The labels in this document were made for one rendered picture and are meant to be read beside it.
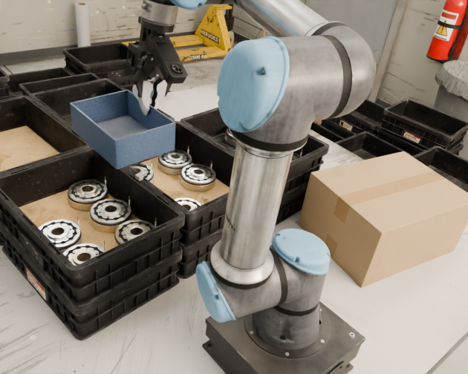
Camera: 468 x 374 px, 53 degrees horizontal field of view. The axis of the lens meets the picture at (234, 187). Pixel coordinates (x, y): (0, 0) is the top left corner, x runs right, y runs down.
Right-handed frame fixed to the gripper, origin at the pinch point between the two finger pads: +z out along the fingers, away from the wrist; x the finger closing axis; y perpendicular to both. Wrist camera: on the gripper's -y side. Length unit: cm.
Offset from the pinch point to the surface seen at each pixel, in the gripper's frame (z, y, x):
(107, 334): 45, -21, 16
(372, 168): 14, -23, -68
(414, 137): 36, 21, -184
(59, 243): 29.8, -3.8, 21.4
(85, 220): 31.4, 4.9, 11.3
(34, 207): 32.6, 15.9, 20.0
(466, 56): 4, 66, -308
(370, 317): 37, -52, -41
